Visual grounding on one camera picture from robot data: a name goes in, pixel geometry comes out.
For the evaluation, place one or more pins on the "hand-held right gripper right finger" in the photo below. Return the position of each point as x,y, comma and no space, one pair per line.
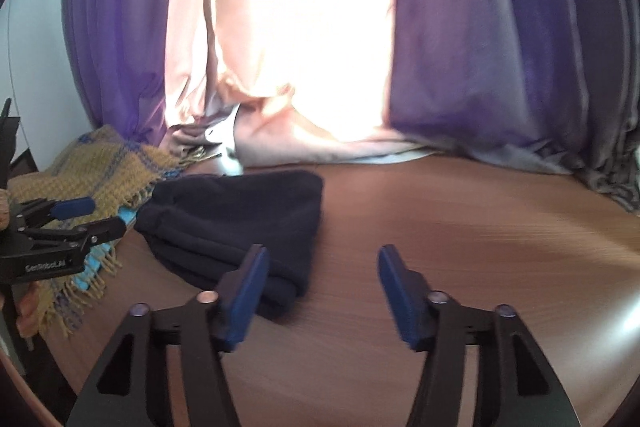
402,302

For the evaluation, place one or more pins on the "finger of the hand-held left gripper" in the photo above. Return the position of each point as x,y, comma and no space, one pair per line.
107,227
75,207

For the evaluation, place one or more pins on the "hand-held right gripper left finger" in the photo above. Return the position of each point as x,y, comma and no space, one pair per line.
247,297

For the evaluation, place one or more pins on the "navy pants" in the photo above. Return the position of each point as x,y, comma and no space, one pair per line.
235,217

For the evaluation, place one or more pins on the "person's left hand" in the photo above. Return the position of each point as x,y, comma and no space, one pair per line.
27,309

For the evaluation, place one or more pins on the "yellow plaid blanket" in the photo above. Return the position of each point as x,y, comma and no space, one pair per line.
100,172

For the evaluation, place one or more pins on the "purple sheer curtain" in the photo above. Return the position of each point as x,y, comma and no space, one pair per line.
115,32
475,57

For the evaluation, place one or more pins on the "peach curtain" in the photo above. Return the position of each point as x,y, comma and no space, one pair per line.
300,32

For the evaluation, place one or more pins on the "grey curtain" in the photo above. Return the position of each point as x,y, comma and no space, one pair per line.
620,132

